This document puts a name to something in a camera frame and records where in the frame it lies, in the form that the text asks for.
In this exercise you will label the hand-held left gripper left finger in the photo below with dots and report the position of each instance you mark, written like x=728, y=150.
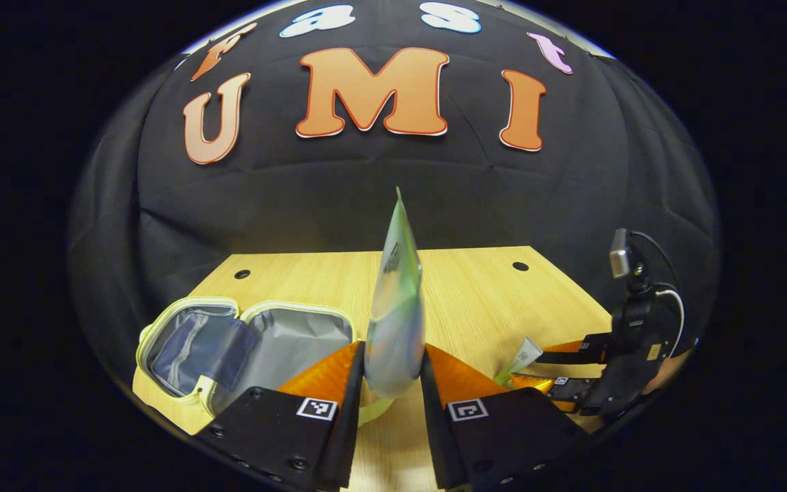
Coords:
x=349, y=410

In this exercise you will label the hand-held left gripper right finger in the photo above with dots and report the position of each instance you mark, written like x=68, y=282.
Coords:
x=434, y=417

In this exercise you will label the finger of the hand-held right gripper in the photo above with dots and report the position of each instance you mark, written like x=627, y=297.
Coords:
x=581, y=350
x=564, y=391

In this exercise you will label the white skin care tube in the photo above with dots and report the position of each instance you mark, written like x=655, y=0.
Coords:
x=522, y=357

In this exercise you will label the pale yellow suitcase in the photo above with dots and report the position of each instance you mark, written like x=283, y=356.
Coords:
x=291, y=342

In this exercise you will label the green skin care tube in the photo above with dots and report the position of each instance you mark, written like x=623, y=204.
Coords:
x=397, y=321

